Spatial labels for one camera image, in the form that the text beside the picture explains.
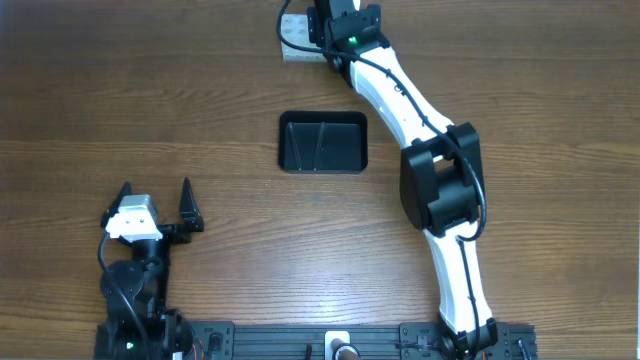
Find mounting rail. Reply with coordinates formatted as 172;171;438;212
94;319;540;360

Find white test tube rack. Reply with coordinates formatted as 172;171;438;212
279;12;329;64

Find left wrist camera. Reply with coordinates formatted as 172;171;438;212
104;194;164;244

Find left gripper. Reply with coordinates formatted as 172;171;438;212
101;176;206;246

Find black tray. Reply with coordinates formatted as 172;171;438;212
277;109;370;176

